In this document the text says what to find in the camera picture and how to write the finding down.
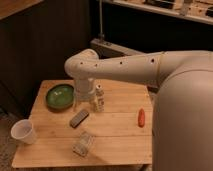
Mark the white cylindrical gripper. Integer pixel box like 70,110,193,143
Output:
73,78,99,112

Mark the clear plastic snack packet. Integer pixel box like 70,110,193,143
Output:
72,132,93,157

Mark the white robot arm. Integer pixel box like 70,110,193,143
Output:
64,49,213,171

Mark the green ceramic bowl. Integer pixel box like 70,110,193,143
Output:
45,84,74,110

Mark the white paper cup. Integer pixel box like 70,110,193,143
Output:
11,119,37,144

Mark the orange red carrot toy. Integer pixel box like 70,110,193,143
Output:
138,108,145,127

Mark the cluttered background shelf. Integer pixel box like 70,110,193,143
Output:
103,0,213,25

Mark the metal vertical pole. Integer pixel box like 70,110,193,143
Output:
99,0,104,42

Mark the small clear labelled bottle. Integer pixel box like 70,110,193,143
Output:
95,85,104,112

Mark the grey metal base beam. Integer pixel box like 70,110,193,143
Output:
90,38,141,59

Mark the wooden table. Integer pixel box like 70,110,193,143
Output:
12,80,152,168

